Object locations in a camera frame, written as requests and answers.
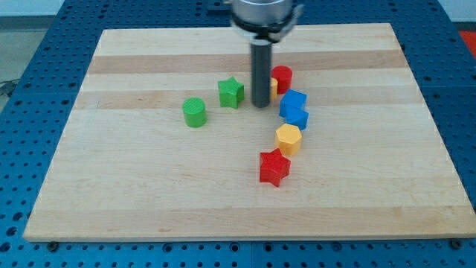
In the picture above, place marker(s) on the green star block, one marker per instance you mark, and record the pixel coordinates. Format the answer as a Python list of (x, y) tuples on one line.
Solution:
[(231, 93)]

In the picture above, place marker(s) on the red star block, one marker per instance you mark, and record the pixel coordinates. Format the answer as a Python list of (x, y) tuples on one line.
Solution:
[(274, 166)]

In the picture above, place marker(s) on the light wooden board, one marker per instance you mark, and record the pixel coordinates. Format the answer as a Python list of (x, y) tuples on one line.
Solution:
[(372, 164)]

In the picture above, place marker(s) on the green cylinder block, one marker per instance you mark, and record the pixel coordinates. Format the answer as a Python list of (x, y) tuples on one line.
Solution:
[(194, 112)]

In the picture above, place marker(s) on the yellow hexagon block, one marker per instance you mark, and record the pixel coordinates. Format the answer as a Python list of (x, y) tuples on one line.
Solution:
[(288, 139)]

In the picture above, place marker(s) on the blue pentagon block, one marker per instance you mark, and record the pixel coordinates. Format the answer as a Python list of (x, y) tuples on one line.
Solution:
[(297, 117)]

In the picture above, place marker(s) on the yellow block behind rod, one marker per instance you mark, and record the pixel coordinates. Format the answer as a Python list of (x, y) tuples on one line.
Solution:
[(273, 88)]

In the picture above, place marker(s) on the blue cube block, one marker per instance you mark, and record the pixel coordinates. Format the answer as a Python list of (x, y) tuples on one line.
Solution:
[(294, 99)]

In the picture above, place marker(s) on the red cylinder block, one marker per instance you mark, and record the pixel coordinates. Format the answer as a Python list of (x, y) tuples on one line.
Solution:
[(283, 75)]

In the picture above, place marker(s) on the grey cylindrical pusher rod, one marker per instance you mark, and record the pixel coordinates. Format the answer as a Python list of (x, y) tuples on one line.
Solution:
[(261, 56)]

